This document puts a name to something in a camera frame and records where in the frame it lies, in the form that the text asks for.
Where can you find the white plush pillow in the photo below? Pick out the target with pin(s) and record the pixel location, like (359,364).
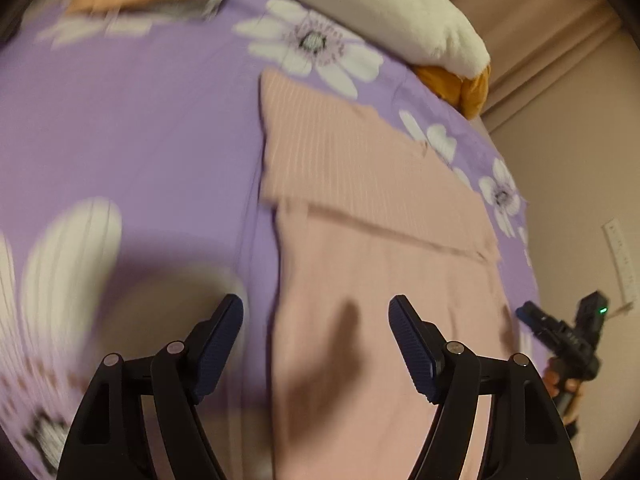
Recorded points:
(390,5)

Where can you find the orange cloth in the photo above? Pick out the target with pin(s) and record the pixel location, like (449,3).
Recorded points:
(462,87)

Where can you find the purple floral bedsheet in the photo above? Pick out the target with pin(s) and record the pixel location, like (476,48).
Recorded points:
(150,135)

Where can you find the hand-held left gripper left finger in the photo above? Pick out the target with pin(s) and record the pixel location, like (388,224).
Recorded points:
(220,346)

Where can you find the beige curtain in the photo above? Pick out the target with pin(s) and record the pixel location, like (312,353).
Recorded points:
(540,20)

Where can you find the person's right hand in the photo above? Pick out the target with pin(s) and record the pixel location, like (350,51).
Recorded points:
(572,400)

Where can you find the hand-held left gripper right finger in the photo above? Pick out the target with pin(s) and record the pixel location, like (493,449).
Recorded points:
(412,346)

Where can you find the white power strip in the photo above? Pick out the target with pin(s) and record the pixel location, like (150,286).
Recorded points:
(620,260)

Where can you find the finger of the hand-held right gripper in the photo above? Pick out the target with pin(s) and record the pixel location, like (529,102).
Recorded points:
(537,320)

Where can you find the pink striped shirt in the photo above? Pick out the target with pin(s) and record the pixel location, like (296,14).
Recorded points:
(380,240)

